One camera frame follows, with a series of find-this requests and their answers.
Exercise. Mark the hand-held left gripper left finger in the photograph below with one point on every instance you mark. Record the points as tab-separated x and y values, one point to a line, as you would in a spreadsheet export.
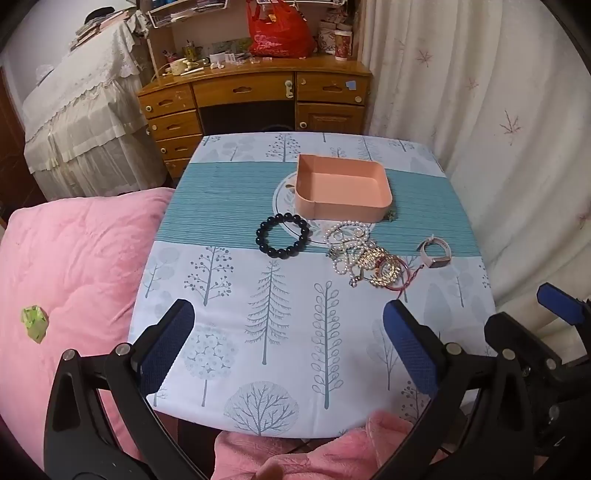
168	344

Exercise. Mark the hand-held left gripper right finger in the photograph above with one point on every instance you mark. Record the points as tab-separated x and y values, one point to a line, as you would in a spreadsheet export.
411	348

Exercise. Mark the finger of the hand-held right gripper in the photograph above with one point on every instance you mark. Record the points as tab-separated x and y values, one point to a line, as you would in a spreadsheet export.
521	334
561	304

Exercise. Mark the pink smartwatch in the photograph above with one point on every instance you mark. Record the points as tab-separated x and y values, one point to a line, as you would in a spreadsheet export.
436	256

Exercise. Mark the pink plastic tray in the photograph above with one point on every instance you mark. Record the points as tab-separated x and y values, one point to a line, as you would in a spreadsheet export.
344	189

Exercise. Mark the tree print tablecloth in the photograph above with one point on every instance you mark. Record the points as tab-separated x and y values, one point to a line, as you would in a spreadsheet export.
231	295

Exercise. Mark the pink quilt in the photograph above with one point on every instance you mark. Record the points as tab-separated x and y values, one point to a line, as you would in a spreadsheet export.
78	272

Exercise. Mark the small green charm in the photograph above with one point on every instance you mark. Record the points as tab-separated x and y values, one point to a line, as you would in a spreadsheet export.
391	216

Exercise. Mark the green paper scrap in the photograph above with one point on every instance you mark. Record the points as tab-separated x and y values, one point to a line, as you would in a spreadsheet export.
34	323

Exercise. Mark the pink fleece cloth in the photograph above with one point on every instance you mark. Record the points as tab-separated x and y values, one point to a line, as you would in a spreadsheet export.
323	454

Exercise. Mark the white leaf print curtain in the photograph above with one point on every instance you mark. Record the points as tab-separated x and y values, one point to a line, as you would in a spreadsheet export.
498	138

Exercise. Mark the white lace-covered furniture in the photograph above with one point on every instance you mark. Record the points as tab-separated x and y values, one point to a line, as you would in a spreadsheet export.
87	124

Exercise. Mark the wooden desk with drawers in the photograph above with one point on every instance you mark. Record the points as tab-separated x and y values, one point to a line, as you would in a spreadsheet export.
249	92

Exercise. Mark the cream mug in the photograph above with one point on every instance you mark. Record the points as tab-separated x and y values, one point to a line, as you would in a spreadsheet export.
178	68

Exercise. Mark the red patterned paper cup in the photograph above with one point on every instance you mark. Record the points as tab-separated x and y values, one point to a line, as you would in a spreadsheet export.
342	46

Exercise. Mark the white floral container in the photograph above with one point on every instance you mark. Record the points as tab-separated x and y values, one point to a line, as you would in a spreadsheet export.
326	40

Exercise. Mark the red plastic bag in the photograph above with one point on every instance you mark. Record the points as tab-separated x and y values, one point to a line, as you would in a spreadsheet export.
277	37

